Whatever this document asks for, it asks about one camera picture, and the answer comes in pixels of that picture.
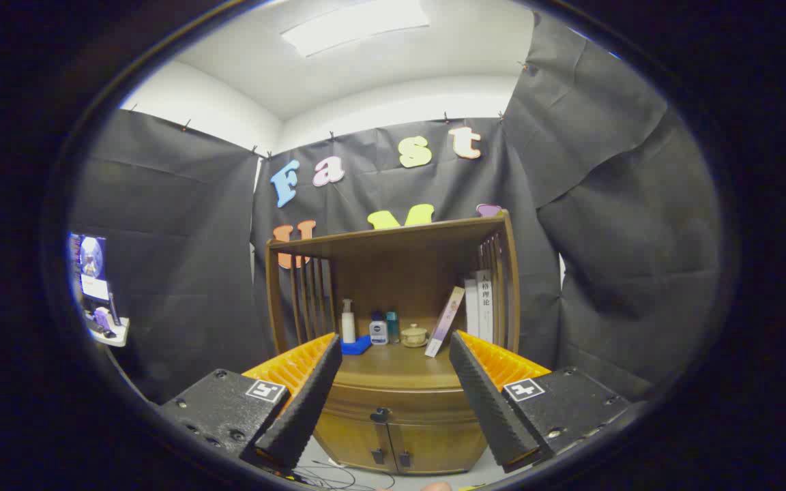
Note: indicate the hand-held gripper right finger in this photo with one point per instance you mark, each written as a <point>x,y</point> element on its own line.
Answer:
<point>485,402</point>

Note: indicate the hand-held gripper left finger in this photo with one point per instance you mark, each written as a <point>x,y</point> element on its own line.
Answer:
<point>311,402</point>

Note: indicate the wooden cabinet door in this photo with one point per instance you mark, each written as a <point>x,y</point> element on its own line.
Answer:
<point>348,440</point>
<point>444,447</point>

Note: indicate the wooden countertop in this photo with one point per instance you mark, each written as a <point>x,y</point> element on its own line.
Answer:
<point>393,368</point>

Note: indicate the wooden cabinet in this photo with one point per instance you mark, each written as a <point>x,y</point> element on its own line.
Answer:
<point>400,273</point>

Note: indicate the blue cloth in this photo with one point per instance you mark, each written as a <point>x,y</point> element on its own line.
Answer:
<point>355,346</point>

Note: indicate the white pump bottle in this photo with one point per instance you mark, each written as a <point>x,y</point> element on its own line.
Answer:
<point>348,327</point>

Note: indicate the purple book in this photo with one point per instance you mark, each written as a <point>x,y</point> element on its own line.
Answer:
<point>445,322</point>

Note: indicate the white book black characters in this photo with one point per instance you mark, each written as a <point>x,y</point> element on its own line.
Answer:
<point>485,307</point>

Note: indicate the white lotion bottle blue cap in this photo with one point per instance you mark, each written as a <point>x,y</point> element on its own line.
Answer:
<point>379,333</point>

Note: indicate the lidded ceramic tea cup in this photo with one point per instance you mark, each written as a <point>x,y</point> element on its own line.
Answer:
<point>414,335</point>

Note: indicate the teal bottle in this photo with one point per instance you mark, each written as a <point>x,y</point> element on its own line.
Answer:
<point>393,329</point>

